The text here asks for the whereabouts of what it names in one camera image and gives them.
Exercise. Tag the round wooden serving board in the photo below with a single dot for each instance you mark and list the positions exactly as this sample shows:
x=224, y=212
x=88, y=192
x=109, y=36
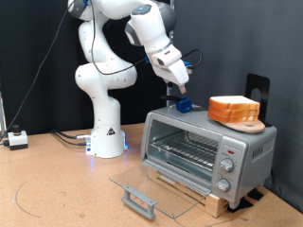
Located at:
x=249, y=127

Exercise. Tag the slatted wooden block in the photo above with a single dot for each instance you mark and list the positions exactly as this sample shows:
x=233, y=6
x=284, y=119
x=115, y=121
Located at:
x=217, y=205

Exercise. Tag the black metal bookend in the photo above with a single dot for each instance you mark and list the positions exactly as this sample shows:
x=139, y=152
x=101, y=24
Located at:
x=265, y=85

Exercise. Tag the black backdrop curtain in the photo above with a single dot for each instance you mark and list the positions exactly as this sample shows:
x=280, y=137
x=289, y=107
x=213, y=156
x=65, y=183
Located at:
x=47, y=104

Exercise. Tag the silver oven knob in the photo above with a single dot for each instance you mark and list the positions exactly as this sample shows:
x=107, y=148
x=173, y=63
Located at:
x=222, y=185
x=227, y=165

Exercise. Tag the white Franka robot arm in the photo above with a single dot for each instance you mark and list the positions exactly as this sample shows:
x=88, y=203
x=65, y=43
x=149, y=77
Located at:
x=104, y=119

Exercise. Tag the grey backdrop curtain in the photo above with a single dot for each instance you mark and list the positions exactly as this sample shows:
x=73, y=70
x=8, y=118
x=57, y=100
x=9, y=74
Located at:
x=227, y=47

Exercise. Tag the metal spatula with blue grip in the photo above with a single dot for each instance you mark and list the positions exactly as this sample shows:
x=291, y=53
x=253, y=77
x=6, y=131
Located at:
x=184, y=105

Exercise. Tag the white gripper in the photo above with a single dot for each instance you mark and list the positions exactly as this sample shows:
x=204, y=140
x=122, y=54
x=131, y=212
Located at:
x=172, y=67

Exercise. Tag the vertical metal pole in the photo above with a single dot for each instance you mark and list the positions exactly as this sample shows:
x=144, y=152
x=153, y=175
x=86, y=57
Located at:
x=169, y=92

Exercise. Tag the silver toaster oven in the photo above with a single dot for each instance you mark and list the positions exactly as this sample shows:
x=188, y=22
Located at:
x=249, y=151

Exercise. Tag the metal frame bar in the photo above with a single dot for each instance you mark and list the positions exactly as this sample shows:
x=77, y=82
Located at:
x=2, y=116

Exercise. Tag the emergency stop button box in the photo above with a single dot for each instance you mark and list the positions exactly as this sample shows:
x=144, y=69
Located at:
x=18, y=138

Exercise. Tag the black foam pad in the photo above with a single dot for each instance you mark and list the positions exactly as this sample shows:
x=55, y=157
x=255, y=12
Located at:
x=255, y=194
x=240, y=205

